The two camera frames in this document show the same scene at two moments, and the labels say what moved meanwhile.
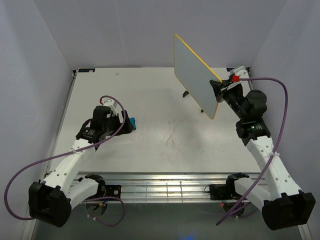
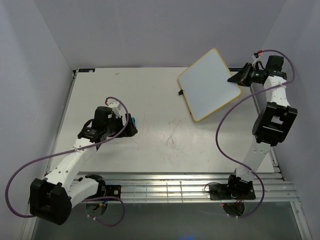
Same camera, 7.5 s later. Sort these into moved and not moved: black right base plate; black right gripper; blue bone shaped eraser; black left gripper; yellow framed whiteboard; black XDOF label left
Moved: yellow framed whiteboard; black right gripper
Not moved: black left gripper; blue bone shaped eraser; black XDOF label left; black right base plate
